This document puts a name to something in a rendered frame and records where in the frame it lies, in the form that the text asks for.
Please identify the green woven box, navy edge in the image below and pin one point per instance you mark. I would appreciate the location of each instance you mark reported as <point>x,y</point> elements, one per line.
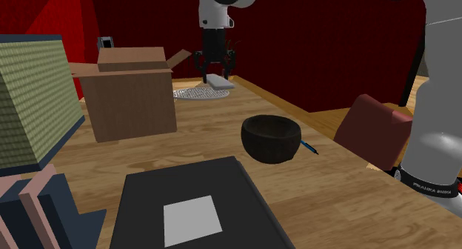
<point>32,103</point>

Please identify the dark brown bowl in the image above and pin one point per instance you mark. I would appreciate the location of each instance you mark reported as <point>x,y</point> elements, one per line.
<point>270,141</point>

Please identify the pink and navy book holder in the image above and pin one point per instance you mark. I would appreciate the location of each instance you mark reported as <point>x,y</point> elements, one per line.
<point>47,212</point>

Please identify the white mesh round plate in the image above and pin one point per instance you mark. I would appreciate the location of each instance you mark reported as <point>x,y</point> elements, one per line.
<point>196,94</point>

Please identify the brown cardboard box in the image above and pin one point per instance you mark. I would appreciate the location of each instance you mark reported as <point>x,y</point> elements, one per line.
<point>130,103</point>

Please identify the small grey framed device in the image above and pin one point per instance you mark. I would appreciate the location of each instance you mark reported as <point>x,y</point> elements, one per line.
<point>105,43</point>

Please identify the black book with white label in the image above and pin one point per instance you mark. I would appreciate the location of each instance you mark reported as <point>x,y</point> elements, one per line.
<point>202,183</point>

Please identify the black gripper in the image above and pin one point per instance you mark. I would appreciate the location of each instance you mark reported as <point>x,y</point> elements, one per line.
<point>214,42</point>

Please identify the blue pen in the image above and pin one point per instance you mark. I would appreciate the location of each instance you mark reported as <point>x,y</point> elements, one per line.
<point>309,147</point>

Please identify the dark red robot stand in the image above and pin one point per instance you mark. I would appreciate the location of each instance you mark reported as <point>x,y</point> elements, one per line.
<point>371,132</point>

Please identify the light grey flat slab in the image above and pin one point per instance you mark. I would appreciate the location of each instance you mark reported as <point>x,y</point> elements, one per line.
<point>221,82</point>

